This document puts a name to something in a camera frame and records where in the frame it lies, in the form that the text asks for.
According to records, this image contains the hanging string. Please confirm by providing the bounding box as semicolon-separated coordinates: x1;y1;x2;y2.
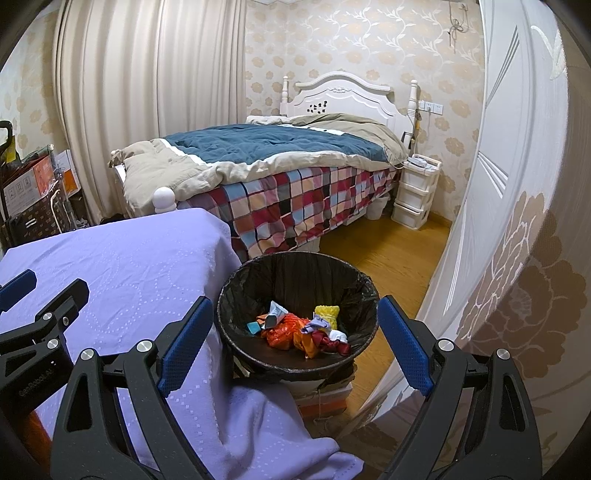
448;0;469;47

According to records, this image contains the teal and beige quilt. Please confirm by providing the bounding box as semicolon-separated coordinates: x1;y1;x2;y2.
108;113;411;217

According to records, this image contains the white plastic drawer unit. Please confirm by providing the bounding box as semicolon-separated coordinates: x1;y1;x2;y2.
392;154;440;229

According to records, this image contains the plaid bedsheet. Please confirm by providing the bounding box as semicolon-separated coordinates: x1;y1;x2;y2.
178;164;400;261

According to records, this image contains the dark red wrapper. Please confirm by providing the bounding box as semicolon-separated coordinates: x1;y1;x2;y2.
311;333;350;356

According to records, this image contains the purple cloth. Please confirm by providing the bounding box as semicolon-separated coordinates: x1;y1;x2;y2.
0;208;365;480

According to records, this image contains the white wooden bed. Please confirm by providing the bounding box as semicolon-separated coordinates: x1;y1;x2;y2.
108;70;421;261

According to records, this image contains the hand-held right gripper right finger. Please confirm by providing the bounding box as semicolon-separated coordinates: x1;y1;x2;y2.
378;295;543;480

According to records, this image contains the black hand trolley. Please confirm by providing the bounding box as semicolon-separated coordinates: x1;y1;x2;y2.
0;121;14;222

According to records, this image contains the bin with black bag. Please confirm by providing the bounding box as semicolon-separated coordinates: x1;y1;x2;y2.
217;251;380;384

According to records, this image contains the purple paper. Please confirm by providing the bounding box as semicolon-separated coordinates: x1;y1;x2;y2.
300;316;331;335

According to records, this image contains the orange and white box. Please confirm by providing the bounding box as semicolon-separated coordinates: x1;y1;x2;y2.
53;150;77;195

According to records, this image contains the white sliding door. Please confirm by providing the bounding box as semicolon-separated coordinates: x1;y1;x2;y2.
365;0;591;462

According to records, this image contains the beige curtain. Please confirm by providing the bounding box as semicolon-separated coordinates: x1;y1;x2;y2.
53;0;250;227

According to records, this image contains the yellow foam fruit net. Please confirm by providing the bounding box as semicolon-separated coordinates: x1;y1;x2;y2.
315;305;341;330

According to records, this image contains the cardboard box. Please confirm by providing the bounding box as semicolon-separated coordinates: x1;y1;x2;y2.
0;157;54;217

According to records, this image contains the brown patterned bag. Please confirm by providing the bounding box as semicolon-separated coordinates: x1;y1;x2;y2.
0;185;72;250

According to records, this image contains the small white bin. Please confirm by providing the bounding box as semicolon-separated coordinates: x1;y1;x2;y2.
369;193;391;221

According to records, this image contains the orange foil wrapper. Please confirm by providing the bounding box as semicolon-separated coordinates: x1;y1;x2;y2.
293;330;320;360

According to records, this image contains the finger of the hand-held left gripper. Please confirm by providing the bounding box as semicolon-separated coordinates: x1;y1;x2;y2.
0;278;90;358
0;270;38;312

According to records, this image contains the charger cable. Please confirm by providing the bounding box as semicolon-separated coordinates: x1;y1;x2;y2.
402;108;423;153

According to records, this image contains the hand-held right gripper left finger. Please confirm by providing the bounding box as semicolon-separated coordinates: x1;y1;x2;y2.
48;295;214;480

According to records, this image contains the orange-red plastic bag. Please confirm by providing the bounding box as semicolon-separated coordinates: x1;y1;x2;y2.
261;314;303;352

